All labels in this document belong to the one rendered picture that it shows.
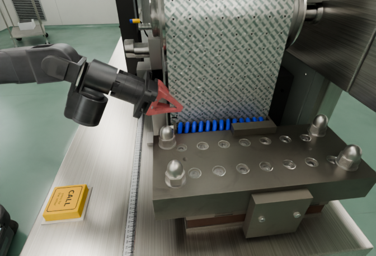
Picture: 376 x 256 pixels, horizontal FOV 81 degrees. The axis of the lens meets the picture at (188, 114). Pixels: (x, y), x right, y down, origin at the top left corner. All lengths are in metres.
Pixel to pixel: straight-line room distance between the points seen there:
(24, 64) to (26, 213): 1.51
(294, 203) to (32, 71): 0.49
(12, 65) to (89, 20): 5.88
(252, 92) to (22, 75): 0.44
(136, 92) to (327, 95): 0.60
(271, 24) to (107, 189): 0.50
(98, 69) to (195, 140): 0.24
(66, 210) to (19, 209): 1.39
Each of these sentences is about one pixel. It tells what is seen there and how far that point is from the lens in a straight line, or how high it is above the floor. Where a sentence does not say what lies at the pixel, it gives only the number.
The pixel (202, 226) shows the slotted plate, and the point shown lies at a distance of 0.49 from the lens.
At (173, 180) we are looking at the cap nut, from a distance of 0.38.
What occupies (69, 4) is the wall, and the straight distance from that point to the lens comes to 6.38.
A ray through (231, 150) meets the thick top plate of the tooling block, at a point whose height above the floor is 1.03.
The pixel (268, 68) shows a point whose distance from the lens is 0.50.
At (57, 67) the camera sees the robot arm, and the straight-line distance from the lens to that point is 0.43.
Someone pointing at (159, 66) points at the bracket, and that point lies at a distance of 0.53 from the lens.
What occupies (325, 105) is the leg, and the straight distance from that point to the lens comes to 0.84.
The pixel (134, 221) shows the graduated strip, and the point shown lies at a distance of 0.52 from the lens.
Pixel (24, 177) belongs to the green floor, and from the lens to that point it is 2.13.
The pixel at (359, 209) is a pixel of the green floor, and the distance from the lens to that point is 1.95.
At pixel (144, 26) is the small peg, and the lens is 0.49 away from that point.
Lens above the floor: 1.34
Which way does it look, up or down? 35 degrees down
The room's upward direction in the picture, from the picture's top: straight up
